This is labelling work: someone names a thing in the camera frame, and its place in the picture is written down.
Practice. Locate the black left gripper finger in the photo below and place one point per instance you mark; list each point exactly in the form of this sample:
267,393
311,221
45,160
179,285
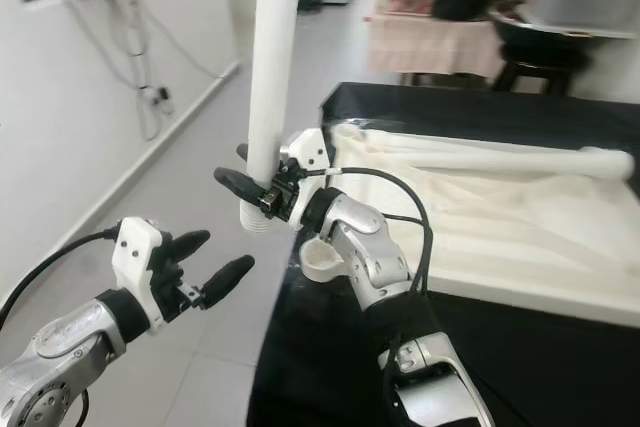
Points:
227,281
187,244

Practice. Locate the white plastic table leg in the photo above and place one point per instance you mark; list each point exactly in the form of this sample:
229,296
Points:
275,47
480,159

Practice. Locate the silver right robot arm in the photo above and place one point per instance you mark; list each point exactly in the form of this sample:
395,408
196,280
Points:
365,247

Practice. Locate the white plastic children table top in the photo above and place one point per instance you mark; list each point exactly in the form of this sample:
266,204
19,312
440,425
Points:
510,237

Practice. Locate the black power adapter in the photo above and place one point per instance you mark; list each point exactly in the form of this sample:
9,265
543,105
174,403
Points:
156,98

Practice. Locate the upright vacuum cleaner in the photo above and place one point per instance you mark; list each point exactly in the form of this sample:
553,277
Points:
310,5

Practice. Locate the beige cloth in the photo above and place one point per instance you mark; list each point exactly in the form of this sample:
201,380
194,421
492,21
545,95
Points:
430,47

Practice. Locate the black wok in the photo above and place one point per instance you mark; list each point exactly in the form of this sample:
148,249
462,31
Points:
550,42

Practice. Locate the black tablecloth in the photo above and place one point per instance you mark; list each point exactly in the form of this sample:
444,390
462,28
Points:
560,377

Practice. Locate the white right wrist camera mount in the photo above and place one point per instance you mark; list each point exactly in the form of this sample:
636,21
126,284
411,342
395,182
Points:
305,152

